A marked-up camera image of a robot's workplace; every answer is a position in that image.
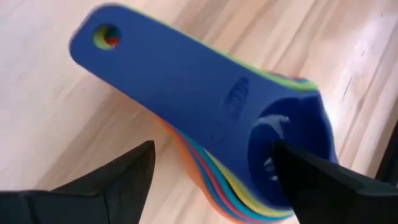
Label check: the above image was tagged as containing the red measuring cup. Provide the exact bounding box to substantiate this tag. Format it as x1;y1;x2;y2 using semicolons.
175;129;265;224

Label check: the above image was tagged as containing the yellow measuring cup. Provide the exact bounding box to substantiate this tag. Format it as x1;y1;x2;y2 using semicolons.
205;151;295;218

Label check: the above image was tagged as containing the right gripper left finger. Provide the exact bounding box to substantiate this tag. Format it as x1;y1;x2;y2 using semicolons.
0;139;156;224

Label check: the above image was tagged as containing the dark blue measuring cup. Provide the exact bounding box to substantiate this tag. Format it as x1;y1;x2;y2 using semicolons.
68;2;340;215

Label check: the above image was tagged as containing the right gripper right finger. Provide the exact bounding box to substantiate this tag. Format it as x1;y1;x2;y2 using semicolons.
272;139;398;224

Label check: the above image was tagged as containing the teal measuring cup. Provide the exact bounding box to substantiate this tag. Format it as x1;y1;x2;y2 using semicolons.
178;130;290;223

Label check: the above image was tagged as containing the royal blue measuring cup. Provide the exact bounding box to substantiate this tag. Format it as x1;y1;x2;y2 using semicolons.
186;146;249;224

